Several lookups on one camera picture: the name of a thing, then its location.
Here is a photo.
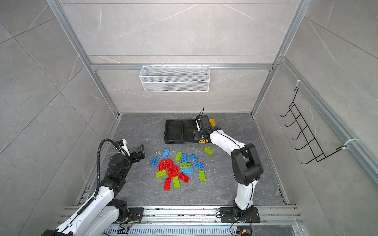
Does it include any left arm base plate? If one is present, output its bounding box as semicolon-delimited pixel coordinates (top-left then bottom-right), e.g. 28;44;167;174
116;207;144;224

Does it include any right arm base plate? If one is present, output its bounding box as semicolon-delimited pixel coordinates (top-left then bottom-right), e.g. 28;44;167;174
220;207;261;223

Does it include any red lego lower right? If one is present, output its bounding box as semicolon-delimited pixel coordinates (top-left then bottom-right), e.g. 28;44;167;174
178;173;190;183

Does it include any black wire hook rack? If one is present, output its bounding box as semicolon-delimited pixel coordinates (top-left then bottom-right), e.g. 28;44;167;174
280;87;347;165

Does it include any yellow plastic bin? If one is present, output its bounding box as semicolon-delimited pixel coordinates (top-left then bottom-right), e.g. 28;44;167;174
199;119;215;144

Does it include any red lego lower left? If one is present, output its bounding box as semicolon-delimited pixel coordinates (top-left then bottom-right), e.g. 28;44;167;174
163;178;172;191

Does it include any white wire mesh basket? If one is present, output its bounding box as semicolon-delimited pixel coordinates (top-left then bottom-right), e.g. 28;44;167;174
139;65;211;92

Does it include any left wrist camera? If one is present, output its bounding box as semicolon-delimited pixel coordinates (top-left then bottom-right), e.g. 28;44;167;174
120;139;130;156

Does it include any green lego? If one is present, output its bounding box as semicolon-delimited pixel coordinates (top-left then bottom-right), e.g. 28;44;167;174
203;147;214;155
174;152;182;162
180;163;191;169
198;171;206;182
172;176;180;189
156;170;167;179

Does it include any blue lego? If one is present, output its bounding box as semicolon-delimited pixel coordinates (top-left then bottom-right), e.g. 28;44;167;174
162;149;169;159
193;161;204;170
181;153;188;163
150;156;159;167
182;168;194;174
188;154;198;161

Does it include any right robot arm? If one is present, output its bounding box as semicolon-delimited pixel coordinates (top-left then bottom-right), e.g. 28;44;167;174
194;115;263;220

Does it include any red lego block center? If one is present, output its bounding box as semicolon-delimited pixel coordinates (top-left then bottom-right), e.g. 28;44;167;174
167;166;179;179

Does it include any black bin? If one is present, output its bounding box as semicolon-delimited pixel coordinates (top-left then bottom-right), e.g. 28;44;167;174
182;120;199;143
164;120;183;144

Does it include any red arch lego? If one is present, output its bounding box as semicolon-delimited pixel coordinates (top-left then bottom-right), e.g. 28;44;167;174
158;158;174;171

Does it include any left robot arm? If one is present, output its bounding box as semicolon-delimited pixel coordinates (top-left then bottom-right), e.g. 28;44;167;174
42;138;145;236

